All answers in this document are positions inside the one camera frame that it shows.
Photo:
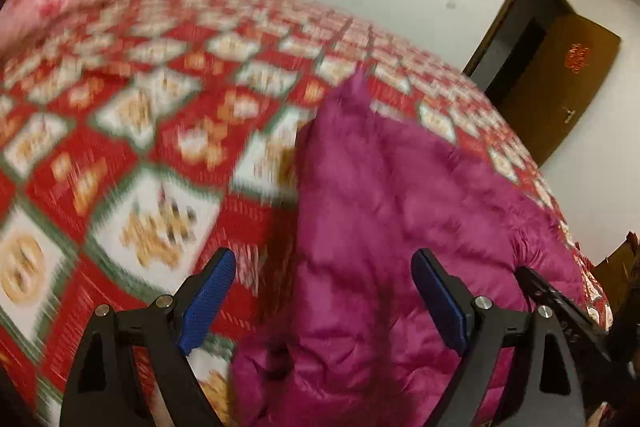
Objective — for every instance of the red patterned bedspread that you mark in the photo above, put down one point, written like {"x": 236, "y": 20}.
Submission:
{"x": 150, "y": 117}

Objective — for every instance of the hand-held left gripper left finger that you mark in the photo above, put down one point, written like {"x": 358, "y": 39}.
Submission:
{"x": 210, "y": 302}

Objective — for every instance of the brown wooden door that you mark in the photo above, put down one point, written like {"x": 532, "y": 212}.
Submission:
{"x": 550, "y": 92}

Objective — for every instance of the brown wooden cabinet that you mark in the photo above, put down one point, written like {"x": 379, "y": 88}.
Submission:
{"x": 620, "y": 267}

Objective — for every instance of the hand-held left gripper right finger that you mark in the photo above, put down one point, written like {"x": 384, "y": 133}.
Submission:
{"x": 442, "y": 302}

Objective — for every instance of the magenta puffer jacket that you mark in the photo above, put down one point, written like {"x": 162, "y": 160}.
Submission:
{"x": 400, "y": 232}

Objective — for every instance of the dark wooden door frame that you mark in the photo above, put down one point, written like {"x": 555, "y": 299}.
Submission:
{"x": 500, "y": 27}

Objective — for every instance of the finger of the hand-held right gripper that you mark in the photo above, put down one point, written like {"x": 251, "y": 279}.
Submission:
{"x": 565, "y": 307}

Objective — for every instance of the red paper door decoration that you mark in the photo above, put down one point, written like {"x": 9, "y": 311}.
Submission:
{"x": 577, "y": 58}

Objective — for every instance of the pink folded blanket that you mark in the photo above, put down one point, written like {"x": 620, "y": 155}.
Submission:
{"x": 45, "y": 2}

